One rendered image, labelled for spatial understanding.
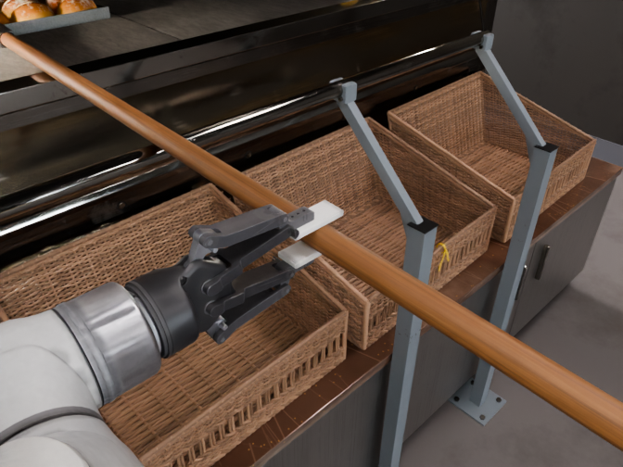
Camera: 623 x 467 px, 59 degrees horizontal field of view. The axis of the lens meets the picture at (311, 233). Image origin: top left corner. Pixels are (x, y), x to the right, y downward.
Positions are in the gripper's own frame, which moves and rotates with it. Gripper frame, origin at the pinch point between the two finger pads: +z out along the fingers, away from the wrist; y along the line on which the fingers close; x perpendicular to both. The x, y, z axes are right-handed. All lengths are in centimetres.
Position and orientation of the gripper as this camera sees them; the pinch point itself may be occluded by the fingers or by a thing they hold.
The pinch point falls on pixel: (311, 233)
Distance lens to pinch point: 59.2
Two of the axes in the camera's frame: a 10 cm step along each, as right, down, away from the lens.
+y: 0.0, 8.2, 5.7
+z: 7.3, -3.9, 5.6
